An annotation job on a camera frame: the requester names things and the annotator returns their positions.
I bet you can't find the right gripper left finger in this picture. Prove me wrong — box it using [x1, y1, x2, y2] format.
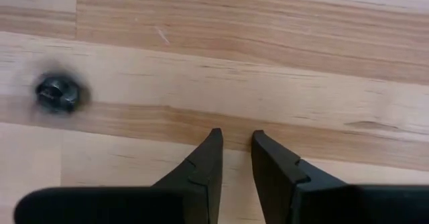
[13, 127, 224, 224]

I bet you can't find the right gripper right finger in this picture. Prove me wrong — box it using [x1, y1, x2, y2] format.
[251, 129, 429, 224]

